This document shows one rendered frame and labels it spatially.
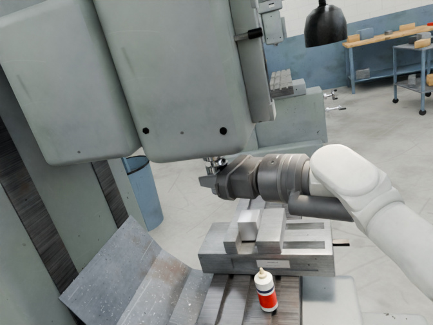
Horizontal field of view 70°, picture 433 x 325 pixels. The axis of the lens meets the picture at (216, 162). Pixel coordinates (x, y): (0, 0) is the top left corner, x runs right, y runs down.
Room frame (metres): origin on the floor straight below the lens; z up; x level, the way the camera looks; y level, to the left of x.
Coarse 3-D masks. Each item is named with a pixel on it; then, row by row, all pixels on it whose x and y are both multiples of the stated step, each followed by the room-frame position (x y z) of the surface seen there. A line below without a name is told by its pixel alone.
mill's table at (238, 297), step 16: (240, 208) 1.00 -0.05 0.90; (256, 208) 0.97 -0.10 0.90; (224, 288) 0.63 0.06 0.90; (240, 288) 0.62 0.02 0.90; (288, 288) 0.58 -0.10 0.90; (208, 304) 0.59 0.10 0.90; (224, 304) 0.59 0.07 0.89; (240, 304) 0.57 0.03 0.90; (256, 304) 0.55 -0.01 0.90; (288, 304) 0.53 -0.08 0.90; (208, 320) 0.54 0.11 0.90; (224, 320) 0.53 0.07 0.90; (240, 320) 0.52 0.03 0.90; (256, 320) 0.51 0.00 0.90; (272, 320) 0.51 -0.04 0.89; (288, 320) 0.49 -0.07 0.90
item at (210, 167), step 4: (224, 160) 0.58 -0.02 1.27; (208, 164) 0.57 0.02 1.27; (212, 164) 0.57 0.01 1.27; (216, 164) 0.56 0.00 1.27; (220, 164) 0.56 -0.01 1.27; (224, 164) 0.56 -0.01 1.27; (208, 168) 0.56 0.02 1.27; (212, 168) 0.56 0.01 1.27; (216, 168) 0.55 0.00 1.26; (220, 168) 0.55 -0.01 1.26
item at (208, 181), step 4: (200, 176) 0.57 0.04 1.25; (204, 176) 0.57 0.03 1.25; (208, 176) 0.56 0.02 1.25; (212, 176) 0.55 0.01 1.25; (216, 176) 0.54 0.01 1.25; (200, 180) 0.57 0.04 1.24; (204, 180) 0.56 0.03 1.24; (208, 180) 0.55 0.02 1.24; (212, 180) 0.55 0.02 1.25; (200, 184) 0.57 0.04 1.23; (204, 184) 0.56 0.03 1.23; (208, 184) 0.56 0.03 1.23; (212, 184) 0.55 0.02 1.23; (212, 188) 0.55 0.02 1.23
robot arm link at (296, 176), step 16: (288, 160) 0.47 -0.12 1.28; (304, 160) 0.46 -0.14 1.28; (288, 176) 0.45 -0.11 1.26; (304, 176) 0.44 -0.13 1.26; (288, 192) 0.44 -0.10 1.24; (304, 192) 0.44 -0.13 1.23; (320, 192) 0.42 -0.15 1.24; (288, 208) 0.42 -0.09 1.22; (304, 208) 0.41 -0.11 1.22; (320, 208) 0.39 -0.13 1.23; (336, 208) 0.38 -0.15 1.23
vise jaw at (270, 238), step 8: (272, 208) 0.77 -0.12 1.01; (280, 208) 0.76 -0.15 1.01; (264, 216) 0.74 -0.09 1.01; (272, 216) 0.73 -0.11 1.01; (280, 216) 0.72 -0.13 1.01; (264, 224) 0.70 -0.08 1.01; (272, 224) 0.69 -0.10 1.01; (280, 224) 0.68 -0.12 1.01; (264, 232) 0.67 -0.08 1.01; (272, 232) 0.66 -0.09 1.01; (280, 232) 0.65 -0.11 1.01; (256, 240) 0.64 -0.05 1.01; (264, 240) 0.64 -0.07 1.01; (272, 240) 0.63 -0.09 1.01; (280, 240) 0.63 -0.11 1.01; (264, 248) 0.63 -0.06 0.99; (272, 248) 0.63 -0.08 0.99; (280, 248) 0.62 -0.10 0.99
